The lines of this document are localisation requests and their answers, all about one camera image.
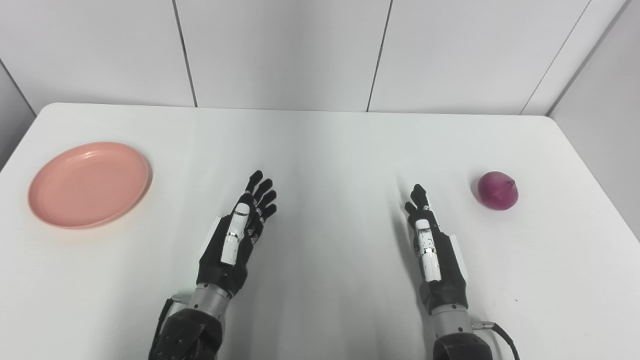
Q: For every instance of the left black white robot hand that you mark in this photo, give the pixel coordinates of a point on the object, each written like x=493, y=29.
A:
x=235, y=240

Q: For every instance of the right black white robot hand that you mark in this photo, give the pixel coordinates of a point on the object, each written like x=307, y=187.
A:
x=434, y=250

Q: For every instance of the purple red onion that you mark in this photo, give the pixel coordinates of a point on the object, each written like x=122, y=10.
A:
x=497, y=190

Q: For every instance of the pink round plate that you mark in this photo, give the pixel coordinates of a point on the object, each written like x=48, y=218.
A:
x=89, y=184

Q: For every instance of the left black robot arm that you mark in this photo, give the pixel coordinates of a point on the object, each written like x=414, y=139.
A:
x=192, y=327

